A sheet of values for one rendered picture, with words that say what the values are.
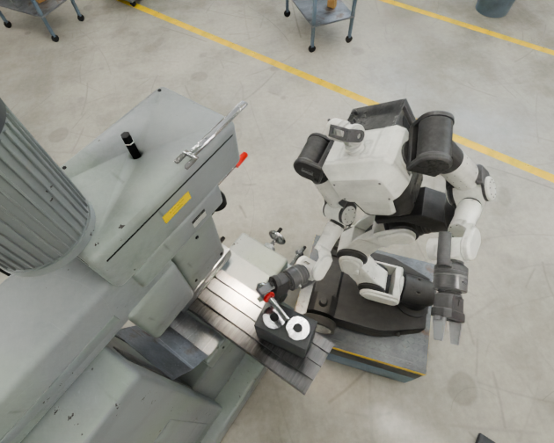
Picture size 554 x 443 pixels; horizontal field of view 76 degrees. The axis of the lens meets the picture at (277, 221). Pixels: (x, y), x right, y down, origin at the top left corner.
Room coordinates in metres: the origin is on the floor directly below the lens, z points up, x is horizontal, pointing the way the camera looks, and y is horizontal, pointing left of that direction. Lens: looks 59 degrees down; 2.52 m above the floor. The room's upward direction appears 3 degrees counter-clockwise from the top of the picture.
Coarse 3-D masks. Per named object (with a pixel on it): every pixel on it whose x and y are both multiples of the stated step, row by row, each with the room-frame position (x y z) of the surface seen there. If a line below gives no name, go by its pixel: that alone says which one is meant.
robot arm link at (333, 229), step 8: (328, 208) 0.78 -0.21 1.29; (336, 208) 0.76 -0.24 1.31; (328, 216) 0.76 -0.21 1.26; (336, 216) 0.73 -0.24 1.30; (328, 224) 0.73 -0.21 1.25; (336, 224) 0.72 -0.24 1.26; (344, 224) 0.71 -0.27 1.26; (328, 232) 0.69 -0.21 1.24; (336, 232) 0.69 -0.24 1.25; (320, 240) 0.67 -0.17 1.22; (328, 240) 0.66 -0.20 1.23; (336, 240) 0.67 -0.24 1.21; (328, 248) 0.64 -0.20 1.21
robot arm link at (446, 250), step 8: (440, 232) 0.47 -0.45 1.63; (448, 232) 0.46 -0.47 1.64; (432, 240) 0.47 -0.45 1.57; (440, 240) 0.44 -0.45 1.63; (448, 240) 0.44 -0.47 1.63; (456, 240) 0.44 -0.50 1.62; (432, 248) 0.44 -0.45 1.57; (440, 248) 0.42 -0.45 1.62; (448, 248) 0.42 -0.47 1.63; (456, 248) 0.42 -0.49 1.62; (432, 256) 0.43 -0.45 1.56; (440, 256) 0.40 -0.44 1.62; (448, 256) 0.40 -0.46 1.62; (456, 256) 0.40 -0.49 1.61; (440, 264) 0.38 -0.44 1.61; (448, 264) 0.37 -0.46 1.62; (456, 264) 0.38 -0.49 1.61; (456, 272) 0.35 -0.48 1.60; (464, 272) 0.35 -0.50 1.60
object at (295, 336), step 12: (264, 312) 0.41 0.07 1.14; (276, 312) 0.40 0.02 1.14; (288, 312) 0.41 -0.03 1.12; (264, 324) 0.36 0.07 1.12; (276, 324) 0.36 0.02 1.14; (288, 324) 0.36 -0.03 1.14; (300, 324) 0.36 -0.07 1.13; (312, 324) 0.35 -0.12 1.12; (264, 336) 0.34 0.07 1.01; (276, 336) 0.32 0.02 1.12; (288, 336) 0.31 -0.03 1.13; (300, 336) 0.31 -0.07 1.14; (312, 336) 0.33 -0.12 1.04; (288, 348) 0.29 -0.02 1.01; (300, 348) 0.27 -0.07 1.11
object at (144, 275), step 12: (216, 192) 0.58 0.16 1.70; (204, 204) 0.54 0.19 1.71; (216, 204) 0.57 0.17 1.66; (192, 216) 0.50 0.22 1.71; (204, 216) 0.53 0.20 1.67; (180, 228) 0.47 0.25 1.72; (192, 228) 0.49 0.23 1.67; (168, 240) 0.43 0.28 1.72; (180, 240) 0.45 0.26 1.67; (156, 252) 0.40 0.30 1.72; (168, 252) 0.42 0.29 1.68; (144, 264) 0.37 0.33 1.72; (156, 264) 0.38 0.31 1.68; (132, 276) 0.34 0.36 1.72; (144, 276) 0.35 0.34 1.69
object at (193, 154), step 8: (240, 104) 0.71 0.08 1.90; (232, 112) 0.69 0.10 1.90; (240, 112) 0.69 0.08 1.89; (224, 120) 0.66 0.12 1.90; (216, 128) 0.63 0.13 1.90; (208, 136) 0.61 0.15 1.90; (200, 144) 0.58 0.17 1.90; (184, 152) 0.56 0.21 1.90; (192, 152) 0.56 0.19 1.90; (176, 160) 0.54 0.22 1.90; (192, 160) 0.54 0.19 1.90
